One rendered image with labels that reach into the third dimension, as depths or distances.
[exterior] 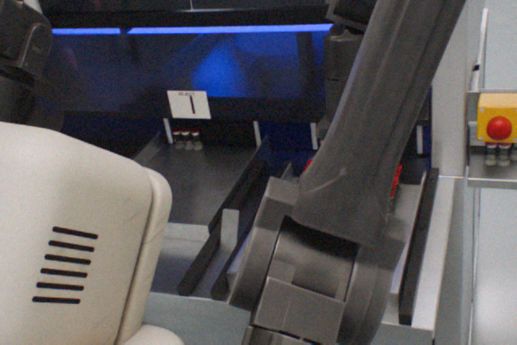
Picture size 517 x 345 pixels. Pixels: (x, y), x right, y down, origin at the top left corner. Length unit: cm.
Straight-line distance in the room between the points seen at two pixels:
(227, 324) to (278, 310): 125
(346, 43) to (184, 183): 64
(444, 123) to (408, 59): 82
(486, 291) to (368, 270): 194
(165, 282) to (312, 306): 68
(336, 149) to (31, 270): 20
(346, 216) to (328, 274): 4
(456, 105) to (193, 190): 52
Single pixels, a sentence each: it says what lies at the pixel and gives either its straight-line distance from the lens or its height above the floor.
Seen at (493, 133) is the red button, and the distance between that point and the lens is 120.
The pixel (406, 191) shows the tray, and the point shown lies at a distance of 124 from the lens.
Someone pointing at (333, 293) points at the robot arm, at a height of 125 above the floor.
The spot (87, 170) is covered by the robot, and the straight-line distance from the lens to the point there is 43.
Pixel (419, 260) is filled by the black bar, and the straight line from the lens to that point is 105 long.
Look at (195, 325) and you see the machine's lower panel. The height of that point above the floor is 41.
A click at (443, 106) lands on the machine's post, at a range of 122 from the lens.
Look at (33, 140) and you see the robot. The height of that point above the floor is 138.
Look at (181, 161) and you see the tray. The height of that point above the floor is 88.
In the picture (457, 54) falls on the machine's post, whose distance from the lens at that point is 118.
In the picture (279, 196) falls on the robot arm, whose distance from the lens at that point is 45.
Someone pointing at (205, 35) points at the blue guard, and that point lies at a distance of 128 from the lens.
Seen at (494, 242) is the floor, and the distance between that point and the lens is 261.
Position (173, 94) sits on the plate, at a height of 104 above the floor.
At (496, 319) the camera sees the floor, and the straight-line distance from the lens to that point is 230.
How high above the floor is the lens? 155
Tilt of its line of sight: 29 degrees down
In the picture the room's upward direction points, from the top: 8 degrees counter-clockwise
